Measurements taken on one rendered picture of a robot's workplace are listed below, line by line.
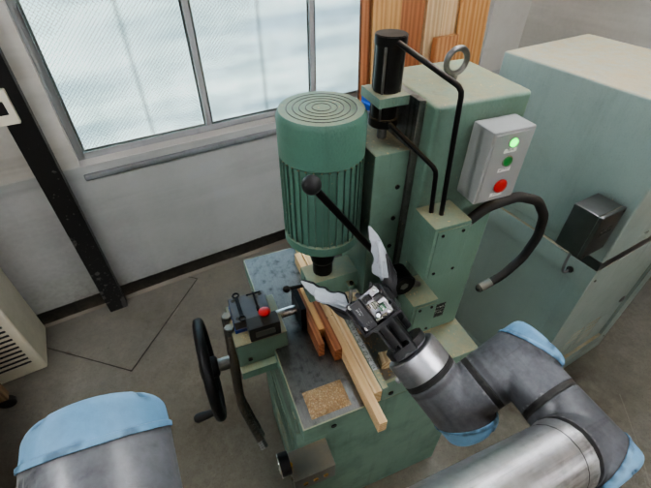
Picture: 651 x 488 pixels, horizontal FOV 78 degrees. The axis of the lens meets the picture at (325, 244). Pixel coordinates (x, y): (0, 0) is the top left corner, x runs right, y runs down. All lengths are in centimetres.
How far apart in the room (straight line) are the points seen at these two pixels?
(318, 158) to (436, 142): 23
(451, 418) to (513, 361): 13
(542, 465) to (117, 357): 212
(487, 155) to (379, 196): 22
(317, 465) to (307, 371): 31
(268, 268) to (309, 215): 51
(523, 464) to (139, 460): 39
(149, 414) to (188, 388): 177
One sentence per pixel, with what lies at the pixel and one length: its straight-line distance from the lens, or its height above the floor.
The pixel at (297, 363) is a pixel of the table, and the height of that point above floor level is 90.
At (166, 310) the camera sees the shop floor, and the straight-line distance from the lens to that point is 251.
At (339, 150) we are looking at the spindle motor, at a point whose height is 146.
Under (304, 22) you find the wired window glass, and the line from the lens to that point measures 233.
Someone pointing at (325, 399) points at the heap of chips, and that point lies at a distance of 100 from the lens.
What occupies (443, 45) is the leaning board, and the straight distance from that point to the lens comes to 253.
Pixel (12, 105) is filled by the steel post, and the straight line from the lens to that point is 197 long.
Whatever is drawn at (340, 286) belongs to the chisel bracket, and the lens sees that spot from 105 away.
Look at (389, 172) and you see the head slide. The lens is 84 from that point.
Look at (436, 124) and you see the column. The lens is 80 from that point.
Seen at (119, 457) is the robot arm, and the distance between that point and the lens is 37.
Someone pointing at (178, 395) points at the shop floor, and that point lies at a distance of 216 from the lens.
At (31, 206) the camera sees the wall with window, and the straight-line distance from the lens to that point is 227.
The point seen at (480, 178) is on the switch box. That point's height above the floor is 138.
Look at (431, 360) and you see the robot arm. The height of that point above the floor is 127.
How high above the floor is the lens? 181
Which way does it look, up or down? 41 degrees down
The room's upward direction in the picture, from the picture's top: straight up
